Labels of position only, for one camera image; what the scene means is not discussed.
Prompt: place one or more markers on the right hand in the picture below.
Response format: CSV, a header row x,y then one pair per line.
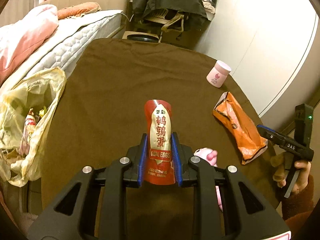
x,y
299,181

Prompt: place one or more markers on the pink quilt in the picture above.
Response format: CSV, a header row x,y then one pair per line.
x,y
19,40

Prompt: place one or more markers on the yellow plastic trash bag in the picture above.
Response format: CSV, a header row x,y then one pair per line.
x,y
27,110

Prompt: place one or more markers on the office chair with dark cover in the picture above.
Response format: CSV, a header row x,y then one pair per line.
x,y
172,15

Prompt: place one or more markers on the orange snack bag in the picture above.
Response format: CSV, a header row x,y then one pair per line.
x,y
248,140

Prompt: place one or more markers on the pink lidded jar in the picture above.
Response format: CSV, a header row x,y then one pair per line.
x,y
218,74

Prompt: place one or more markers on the red quail egg pouch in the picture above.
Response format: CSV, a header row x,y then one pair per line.
x,y
159,168

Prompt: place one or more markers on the white quilted mattress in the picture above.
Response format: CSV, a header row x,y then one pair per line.
x,y
67,44

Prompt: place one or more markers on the red sleeve forearm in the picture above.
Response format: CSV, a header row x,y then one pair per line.
x,y
297,208

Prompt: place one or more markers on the brown table cloth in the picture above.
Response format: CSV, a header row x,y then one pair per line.
x,y
101,115

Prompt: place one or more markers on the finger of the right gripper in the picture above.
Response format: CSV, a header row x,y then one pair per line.
x,y
265,132

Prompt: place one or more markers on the orange pillow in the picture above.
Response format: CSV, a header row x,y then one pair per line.
x,y
78,10

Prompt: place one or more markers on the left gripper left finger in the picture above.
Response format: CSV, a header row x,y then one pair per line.
x,y
93,199

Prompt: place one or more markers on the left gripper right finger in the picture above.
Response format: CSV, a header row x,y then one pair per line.
x,y
226,204

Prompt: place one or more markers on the beige curtain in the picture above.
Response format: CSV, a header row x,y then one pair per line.
x,y
15,10

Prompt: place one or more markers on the black round stool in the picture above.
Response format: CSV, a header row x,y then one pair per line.
x,y
142,37

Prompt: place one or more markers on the pink caterpillar toy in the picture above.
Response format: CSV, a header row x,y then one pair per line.
x,y
210,156

